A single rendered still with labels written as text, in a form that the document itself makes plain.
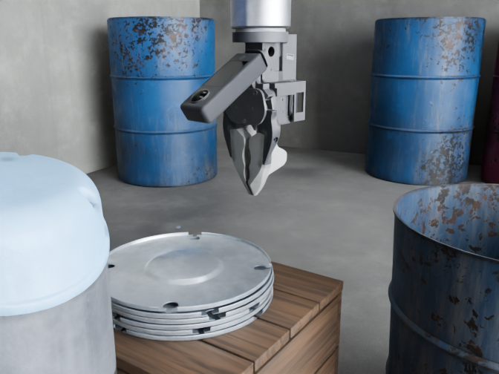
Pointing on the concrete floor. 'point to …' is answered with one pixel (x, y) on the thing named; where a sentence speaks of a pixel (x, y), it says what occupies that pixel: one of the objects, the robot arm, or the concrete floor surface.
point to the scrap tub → (445, 281)
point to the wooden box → (255, 336)
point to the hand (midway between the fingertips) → (249, 187)
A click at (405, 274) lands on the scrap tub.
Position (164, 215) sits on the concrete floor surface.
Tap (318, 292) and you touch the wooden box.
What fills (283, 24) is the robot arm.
